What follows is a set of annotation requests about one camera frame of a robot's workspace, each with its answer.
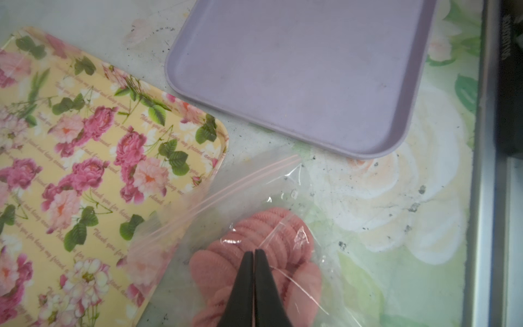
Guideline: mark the yellow floral tray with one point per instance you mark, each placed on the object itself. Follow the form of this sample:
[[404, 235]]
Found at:
[[88, 153]]

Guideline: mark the aluminium front rail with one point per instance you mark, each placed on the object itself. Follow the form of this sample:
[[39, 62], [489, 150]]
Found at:
[[493, 276]]

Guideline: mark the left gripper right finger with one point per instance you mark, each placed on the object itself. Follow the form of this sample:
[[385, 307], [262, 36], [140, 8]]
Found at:
[[268, 307]]

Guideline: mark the lavender plastic tray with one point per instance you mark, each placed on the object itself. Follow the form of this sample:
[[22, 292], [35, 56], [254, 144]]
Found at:
[[342, 75]]

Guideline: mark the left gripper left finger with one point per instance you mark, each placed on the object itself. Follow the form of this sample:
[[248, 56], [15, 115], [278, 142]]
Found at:
[[239, 308]]

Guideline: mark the ziploc bag pink cookies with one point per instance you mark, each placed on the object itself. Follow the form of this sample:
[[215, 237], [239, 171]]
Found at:
[[186, 256]]

